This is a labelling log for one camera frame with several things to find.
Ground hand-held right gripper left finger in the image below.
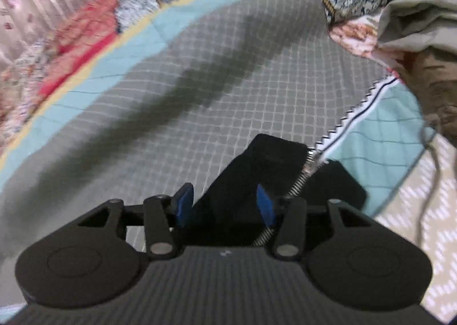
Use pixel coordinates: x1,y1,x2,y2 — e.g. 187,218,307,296
77,183,195,260

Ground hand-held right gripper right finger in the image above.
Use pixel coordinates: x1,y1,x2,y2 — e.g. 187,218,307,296
256,184,375,260

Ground black pants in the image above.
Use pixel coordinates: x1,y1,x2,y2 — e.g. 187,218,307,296
187,134,368,248

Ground teal grey patterned bed sheet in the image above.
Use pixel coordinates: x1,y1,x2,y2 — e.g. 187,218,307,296
0,0,457,324

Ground red patterned quilt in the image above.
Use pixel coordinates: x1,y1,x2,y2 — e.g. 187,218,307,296
0,0,161,140

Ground olive brown garment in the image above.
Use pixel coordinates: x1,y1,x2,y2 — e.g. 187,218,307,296
400,49,457,147

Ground sage grey garment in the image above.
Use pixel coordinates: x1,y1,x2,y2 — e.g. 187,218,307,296
376,0,457,55

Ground grey drawstring cord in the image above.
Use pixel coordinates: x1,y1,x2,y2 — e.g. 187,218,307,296
416,125,444,242

